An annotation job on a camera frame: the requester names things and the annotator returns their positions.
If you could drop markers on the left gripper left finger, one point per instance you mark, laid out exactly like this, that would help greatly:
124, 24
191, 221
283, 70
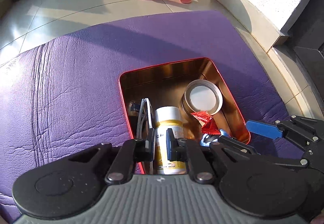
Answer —
150, 145

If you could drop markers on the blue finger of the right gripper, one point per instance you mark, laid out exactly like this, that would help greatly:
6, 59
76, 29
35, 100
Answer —
263, 129

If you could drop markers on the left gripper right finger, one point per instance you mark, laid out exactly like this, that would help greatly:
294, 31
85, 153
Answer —
172, 146

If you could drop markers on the white yellow bottle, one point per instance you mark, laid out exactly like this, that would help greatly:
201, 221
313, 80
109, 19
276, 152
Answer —
169, 127

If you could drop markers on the red snack packet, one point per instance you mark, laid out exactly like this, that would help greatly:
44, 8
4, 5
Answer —
207, 122

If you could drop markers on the small blue cream tin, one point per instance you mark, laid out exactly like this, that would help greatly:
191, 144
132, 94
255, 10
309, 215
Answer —
133, 109

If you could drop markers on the white sunglasses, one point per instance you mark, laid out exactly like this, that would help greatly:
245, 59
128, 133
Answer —
145, 117

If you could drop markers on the round metal tin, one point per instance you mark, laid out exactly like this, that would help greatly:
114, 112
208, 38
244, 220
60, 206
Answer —
202, 95

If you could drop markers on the red metal tin box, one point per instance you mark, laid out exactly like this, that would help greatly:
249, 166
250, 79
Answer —
165, 85

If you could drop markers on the purple floor mat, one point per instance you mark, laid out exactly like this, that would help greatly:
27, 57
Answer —
63, 96

